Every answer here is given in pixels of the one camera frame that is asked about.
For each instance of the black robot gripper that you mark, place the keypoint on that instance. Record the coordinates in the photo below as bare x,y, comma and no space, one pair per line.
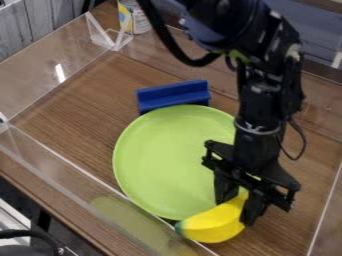
248,164

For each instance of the yellow toy banana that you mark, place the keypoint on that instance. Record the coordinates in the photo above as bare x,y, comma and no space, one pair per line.
219,224

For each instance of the green round plate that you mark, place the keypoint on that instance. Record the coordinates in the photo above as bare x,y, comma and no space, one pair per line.
157,159

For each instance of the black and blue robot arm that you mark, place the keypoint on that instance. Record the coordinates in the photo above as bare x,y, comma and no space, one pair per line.
247,31

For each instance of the blue plastic block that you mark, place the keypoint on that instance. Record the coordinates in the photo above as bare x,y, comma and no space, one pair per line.
188,92

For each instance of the clear acrylic enclosure wall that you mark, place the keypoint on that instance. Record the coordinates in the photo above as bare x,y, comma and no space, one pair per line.
85,202

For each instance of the clear acrylic corner bracket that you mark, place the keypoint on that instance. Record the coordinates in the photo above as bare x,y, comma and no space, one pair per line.
110,38

